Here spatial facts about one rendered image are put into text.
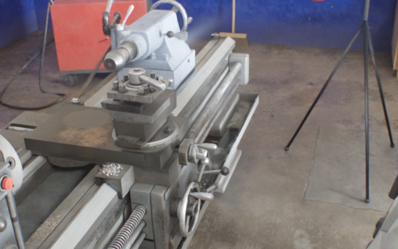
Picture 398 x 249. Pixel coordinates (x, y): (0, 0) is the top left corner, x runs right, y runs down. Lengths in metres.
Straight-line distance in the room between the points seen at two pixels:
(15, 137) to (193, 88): 0.91
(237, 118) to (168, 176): 1.45
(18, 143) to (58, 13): 2.77
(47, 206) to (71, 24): 3.00
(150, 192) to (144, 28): 0.89
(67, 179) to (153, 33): 0.80
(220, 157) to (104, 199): 1.16
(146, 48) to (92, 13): 2.36
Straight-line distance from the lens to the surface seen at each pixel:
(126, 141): 1.82
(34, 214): 1.96
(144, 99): 1.75
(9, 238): 1.26
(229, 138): 3.00
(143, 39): 2.40
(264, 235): 2.91
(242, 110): 3.33
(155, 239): 1.96
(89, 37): 4.80
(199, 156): 1.91
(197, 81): 2.65
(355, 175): 3.51
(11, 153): 1.49
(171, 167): 1.84
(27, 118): 2.33
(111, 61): 2.20
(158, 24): 2.51
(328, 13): 5.76
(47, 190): 2.08
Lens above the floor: 1.83
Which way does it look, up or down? 27 degrees down
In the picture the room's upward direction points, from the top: 2 degrees counter-clockwise
